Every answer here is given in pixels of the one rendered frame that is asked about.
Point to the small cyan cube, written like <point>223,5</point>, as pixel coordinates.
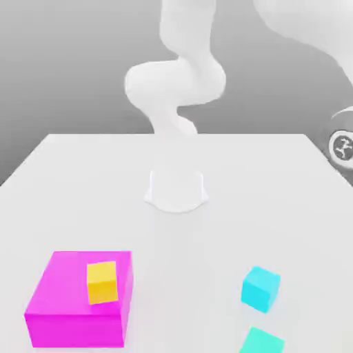
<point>259,289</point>

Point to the large magenta box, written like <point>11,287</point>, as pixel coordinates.
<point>69,303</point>

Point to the small turquoise cube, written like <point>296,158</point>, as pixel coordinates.
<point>262,342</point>

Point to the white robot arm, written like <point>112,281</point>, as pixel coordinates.
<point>176,80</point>

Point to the small yellow cube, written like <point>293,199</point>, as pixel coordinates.
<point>102,284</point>

